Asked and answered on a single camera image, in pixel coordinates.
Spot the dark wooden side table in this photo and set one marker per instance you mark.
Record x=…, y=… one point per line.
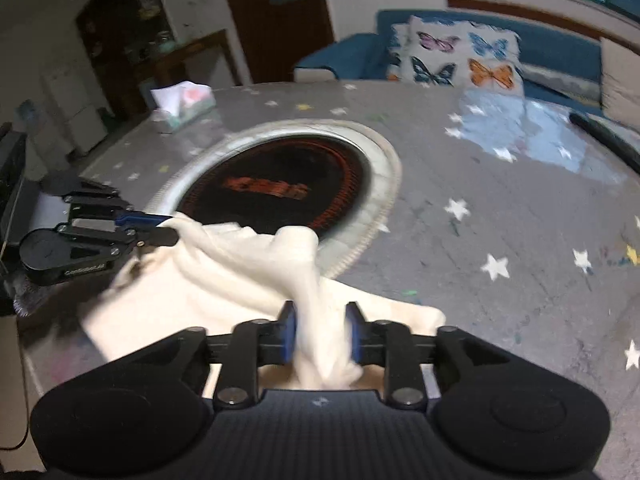
x=196, y=60

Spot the butterfly print pillow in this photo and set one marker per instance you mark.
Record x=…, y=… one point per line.
x=461, y=54

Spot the pink white tissue pack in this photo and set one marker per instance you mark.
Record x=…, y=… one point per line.
x=178, y=105

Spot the black remote control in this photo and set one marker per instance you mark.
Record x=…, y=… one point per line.
x=623, y=149

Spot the blue sofa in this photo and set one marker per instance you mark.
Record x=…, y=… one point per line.
x=557, y=66

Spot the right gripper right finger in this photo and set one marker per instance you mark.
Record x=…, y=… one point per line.
x=390, y=346

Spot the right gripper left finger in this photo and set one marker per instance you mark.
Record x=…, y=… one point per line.
x=250, y=346

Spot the black round induction cooktop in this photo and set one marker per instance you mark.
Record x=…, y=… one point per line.
x=313, y=181

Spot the grey plain cushion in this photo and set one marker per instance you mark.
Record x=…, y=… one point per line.
x=620, y=83

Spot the cream beige garment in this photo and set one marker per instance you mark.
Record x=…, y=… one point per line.
x=221, y=275

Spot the dark wooden shelf cabinet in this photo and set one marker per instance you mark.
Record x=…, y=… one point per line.
x=121, y=39

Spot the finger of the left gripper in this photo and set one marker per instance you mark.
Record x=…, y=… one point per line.
x=147, y=237
x=135, y=217

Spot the grey star patterned tablecloth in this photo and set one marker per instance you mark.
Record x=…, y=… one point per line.
x=509, y=218

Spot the dark wooden door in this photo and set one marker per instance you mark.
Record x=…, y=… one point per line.
x=276, y=34

